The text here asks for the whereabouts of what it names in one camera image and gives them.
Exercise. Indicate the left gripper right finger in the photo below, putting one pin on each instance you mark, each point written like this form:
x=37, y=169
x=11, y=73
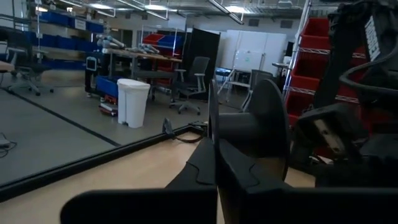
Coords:
x=248, y=202

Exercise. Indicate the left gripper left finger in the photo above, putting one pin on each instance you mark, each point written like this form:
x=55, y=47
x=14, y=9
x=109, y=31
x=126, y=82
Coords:
x=186, y=199

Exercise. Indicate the grey blue bench robot arm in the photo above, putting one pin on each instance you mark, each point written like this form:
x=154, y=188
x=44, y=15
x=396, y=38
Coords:
x=149, y=49
x=110, y=40

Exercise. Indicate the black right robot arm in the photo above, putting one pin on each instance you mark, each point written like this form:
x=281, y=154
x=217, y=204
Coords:
x=342, y=46

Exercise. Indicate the red storage bin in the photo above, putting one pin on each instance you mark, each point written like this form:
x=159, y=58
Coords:
x=314, y=34
x=306, y=73
x=298, y=104
x=151, y=39

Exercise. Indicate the white trash can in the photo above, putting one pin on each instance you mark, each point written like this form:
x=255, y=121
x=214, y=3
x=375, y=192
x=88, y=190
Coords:
x=133, y=102

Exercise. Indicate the grey office chair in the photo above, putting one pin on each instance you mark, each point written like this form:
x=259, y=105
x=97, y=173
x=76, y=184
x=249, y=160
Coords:
x=192, y=81

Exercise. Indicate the flat red white boxes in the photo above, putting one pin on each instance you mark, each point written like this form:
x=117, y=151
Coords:
x=108, y=107

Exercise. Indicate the small whiteboard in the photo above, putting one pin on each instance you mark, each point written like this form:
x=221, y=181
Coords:
x=247, y=60

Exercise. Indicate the blue floor tote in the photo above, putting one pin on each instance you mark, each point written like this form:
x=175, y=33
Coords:
x=107, y=87

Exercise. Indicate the black partition panel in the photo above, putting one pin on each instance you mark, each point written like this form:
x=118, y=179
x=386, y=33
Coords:
x=202, y=53

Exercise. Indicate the wooden workbench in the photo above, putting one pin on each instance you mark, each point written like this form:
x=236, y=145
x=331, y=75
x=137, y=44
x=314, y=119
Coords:
x=140, y=56

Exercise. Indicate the blue storage bin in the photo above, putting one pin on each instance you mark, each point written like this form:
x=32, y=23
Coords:
x=171, y=41
x=94, y=28
x=57, y=18
x=87, y=46
x=57, y=42

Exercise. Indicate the robot teach pendant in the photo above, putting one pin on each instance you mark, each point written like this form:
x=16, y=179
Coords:
x=91, y=63

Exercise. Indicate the dark office chair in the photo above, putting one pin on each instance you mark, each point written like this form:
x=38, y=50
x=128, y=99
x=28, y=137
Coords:
x=28, y=62

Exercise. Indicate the black aluminium table frame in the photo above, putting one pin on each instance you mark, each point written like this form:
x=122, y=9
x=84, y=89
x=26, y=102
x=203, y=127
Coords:
x=93, y=157

